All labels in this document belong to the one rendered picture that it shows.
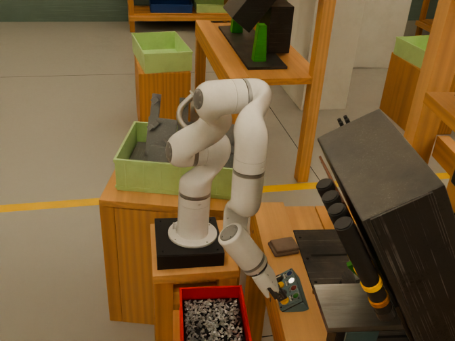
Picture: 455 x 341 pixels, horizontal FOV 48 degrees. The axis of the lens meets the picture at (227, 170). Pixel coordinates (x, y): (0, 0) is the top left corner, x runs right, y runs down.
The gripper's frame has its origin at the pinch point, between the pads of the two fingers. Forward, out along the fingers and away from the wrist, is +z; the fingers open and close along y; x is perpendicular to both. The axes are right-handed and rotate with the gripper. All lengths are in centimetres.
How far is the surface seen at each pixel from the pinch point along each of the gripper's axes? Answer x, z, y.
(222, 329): -19.8, -4.9, 6.8
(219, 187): -16, 1, -80
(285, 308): -0.9, 4.4, 2.2
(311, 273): 9.0, 13.2, -15.9
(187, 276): -30.5, -6.9, -22.6
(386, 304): 31, -25, 43
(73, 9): -190, -39, -677
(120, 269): -83, 13, -79
